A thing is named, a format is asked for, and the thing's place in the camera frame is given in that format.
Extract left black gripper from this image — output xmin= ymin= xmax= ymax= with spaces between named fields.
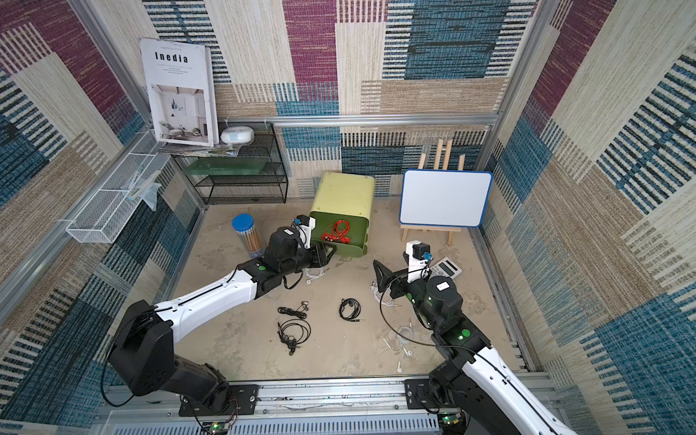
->
xmin=279 ymin=241 xmax=337 ymax=278

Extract red earphones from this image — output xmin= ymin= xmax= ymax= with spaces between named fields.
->
xmin=333 ymin=219 xmax=351 ymax=237
xmin=321 ymin=232 xmax=351 ymax=244

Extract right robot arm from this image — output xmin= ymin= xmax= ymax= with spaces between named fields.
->
xmin=373 ymin=260 xmax=574 ymax=434

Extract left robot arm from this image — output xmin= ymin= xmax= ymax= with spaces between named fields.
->
xmin=108 ymin=227 xmax=337 ymax=414

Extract white earphones centre right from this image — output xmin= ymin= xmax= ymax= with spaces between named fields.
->
xmin=371 ymin=283 xmax=398 ymax=307

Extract white earphones near cabinet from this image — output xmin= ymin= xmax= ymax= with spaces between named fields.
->
xmin=303 ymin=268 xmax=327 ymax=286

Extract black earphones round coil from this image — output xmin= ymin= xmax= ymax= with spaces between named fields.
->
xmin=338 ymin=298 xmax=362 ymax=323

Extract black earphones small coil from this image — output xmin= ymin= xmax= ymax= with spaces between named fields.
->
xmin=277 ymin=301 xmax=309 ymax=320

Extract green three-drawer cabinet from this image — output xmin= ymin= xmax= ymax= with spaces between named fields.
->
xmin=309 ymin=172 xmax=375 ymax=257

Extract black earphones large loop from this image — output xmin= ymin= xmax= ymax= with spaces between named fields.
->
xmin=277 ymin=319 xmax=312 ymax=356

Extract blue-lid pencil canister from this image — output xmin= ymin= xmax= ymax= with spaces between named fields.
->
xmin=232 ymin=213 xmax=264 ymax=258

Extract white calculator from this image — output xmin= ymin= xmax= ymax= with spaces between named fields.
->
xmin=431 ymin=257 xmax=462 ymax=279

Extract small whiteboard on easel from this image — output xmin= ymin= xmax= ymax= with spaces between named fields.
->
xmin=399 ymin=139 xmax=493 ymax=246

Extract green sheet on shelf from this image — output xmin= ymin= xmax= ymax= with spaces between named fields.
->
xmin=184 ymin=158 xmax=268 ymax=176

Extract white oval case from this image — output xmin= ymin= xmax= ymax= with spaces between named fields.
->
xmin=220 ymin=126 xmax=255 ymax=146

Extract Inedia magazine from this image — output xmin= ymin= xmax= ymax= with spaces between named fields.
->
xmin=140 ymin=38 xmax=219 ymax=148

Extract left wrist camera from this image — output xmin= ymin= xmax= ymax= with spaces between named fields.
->
xmin=294 ymin=215 xmax=315 ymax=249

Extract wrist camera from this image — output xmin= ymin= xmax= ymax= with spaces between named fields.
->
xmin=294 ymin=215 xmax=315 ymax=249
xmin=404 ymin=240 xmax=433 ymax=283

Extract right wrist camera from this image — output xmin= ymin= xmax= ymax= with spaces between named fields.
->
xmin=404 ymin=240 xmax=433 ymax=283

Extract black wire shelf rack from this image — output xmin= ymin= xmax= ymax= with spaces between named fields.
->
xmin=170 ymin=123 xmax=289 ymax=206

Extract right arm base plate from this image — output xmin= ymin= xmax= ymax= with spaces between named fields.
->
xmin=403 ymin=378 xmax=451 ymax=413

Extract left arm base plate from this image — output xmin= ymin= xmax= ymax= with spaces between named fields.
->
xmin=179 ymin=384 xmax=260 ymax=417

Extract white wire basket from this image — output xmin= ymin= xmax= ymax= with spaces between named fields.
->
xmin=66 ymin=153 xmax=169 ymax=244

